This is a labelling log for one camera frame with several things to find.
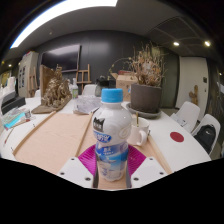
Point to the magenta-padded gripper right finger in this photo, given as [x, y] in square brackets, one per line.
[148, 170]

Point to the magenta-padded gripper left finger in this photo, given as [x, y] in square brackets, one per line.
[75, 170]

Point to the blue-capped milky drink bottle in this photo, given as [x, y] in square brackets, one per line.
[111, 133]

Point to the light wooden board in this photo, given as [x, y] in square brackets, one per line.
[56, 140]

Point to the white ceramic mug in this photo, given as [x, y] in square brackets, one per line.
[140, 131]

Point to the flat round red coaster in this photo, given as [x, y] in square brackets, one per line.
[177, 137]

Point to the gold stirring stick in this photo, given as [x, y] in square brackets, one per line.
[136, 119]

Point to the grey plant saucer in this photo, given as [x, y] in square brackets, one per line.
[146, 115]

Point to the stack of papers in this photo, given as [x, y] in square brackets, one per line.
[178, 120]

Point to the black backpack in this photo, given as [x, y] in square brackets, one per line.
[206, 138]

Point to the white chair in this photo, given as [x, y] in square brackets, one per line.
[190, 111]
[211, 119]

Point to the grey potted dried plant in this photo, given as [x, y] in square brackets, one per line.
[145, 96]

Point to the brown carved wood sculpture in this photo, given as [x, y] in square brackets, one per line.
[55, 93]

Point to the small green-tinted bottle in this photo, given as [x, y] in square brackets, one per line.
[75, 90]

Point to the light blue book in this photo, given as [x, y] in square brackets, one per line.
[13, 118]

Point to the wooden standing figure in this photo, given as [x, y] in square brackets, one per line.
[194, 96]

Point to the cardboard box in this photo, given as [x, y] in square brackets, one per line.
[125, 83]

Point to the black desktop device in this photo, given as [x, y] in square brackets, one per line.
[13, 103]

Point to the wooden easel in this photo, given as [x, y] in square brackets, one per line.
[83, 76]

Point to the recessed ceiling light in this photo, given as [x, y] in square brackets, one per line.
[207, 43]
[176, 43]

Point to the black wall screen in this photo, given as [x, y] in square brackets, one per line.
[61, 58]

